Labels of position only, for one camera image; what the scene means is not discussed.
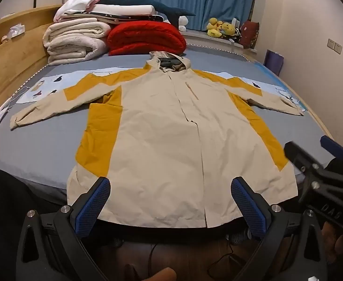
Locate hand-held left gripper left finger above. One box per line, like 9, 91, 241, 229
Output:
16, 176, 111, 281

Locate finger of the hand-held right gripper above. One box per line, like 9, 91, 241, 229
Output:
284, 141, 327, 179
320, 135, 343, 161

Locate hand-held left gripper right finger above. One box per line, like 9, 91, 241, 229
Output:
231, 176, 328, 281

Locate beige and yellow jacket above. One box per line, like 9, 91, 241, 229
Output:
10, 51, 307, 229

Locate person's right hand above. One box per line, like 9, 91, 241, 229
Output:
321, 221, 343, 266

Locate bed with grey sheet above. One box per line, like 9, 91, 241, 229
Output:
0, 42, 336, 208

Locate purple box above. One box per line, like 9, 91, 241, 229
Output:
264, 50, 285, 77

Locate white printed sheet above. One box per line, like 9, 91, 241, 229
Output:
15, 67, 308, 115

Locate white window ledge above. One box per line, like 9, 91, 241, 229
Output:
182, 29, 258, 56

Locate yellow plush toy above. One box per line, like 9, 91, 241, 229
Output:
207, 18, 223, 38
221, 22, 237, 37

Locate white folded quilt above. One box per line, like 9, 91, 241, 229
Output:
47, 33, 108, 66
43, 18, 112, 47

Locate wooden headboard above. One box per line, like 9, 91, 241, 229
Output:
0, 4, 65, 123

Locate red folded quilt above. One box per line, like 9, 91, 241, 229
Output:
107, 22, 187, 57

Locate blue curtains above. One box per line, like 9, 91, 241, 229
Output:
142, 0, 258, 31

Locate tissue packet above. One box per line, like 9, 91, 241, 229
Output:
9, 23, 26, 39

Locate white folded blanket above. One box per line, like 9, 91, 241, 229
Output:
59, 4, 164, 25

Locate white and pink cloth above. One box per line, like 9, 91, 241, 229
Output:
53, 0, 102, 22

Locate blue shark plush toy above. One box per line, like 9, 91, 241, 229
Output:
97, 0, 196, 18

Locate black floor cable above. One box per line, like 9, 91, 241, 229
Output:
148, 234, 235, 281

